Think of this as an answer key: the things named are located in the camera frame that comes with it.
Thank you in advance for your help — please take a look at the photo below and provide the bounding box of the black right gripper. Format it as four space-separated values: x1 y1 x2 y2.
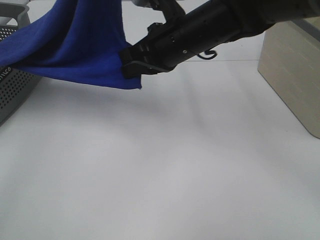
118 0 250 78

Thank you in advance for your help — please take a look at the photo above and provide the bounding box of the blue microfiber towel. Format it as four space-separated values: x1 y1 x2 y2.
0 0 142 90

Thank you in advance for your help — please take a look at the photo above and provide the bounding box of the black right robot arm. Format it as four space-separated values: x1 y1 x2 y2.
119 0 320 79

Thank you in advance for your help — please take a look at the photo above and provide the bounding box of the grey perforated plastic basket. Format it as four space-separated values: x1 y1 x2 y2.
0 2 41 125

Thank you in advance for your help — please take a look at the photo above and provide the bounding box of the beige storage bin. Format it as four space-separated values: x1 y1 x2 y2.
257 20 320 138

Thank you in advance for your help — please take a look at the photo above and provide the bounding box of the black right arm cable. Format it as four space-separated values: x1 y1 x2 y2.
196 48 218 61

